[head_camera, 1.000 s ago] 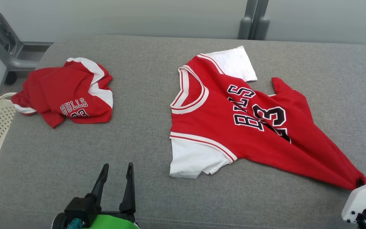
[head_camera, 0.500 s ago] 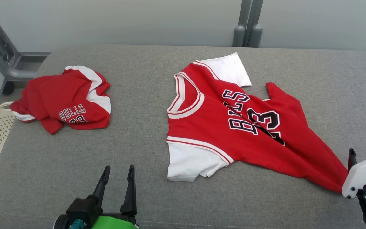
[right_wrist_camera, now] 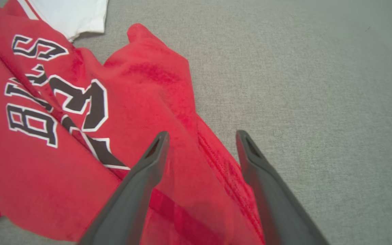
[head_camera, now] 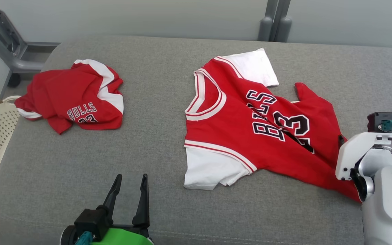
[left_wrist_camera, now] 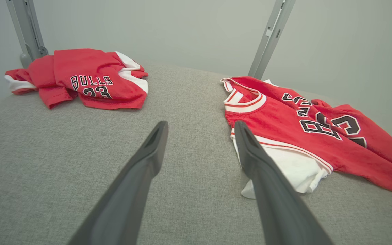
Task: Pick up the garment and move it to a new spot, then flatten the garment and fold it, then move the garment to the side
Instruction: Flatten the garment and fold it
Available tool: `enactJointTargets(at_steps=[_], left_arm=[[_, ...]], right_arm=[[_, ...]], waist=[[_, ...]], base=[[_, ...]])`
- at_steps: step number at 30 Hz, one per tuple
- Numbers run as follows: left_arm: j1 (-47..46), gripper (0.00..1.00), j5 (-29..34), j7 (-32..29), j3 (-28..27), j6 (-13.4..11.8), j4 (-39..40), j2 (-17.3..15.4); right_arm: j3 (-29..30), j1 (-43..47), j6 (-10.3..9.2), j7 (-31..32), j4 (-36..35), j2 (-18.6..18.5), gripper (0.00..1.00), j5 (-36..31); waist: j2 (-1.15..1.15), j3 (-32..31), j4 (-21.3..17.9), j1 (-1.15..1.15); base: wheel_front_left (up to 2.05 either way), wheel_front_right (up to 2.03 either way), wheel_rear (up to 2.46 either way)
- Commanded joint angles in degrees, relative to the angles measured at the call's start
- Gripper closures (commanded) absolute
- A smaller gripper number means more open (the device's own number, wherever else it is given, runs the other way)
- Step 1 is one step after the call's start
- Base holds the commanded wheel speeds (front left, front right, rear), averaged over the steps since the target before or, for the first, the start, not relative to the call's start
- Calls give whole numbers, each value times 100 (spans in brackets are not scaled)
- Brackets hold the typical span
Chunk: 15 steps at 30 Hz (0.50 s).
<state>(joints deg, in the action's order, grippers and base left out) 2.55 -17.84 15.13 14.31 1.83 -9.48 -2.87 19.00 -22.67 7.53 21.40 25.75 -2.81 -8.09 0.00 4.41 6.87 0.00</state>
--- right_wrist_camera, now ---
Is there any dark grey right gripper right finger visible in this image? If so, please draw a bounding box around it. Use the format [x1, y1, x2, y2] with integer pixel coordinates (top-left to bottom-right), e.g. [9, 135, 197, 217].
[235, 130, 330, 245]

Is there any red white-sleeved Bulls shirt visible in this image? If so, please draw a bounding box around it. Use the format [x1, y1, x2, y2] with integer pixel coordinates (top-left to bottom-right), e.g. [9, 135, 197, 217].
[0, 0, 266, 245]

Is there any grey fabric sofa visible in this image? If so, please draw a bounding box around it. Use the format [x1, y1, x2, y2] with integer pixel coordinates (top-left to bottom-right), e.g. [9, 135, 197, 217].
[0, 0, 392, 245]

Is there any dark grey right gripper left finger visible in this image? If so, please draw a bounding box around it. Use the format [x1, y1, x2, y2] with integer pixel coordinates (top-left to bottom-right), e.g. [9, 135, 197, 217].
[79, 131, 170, 245]

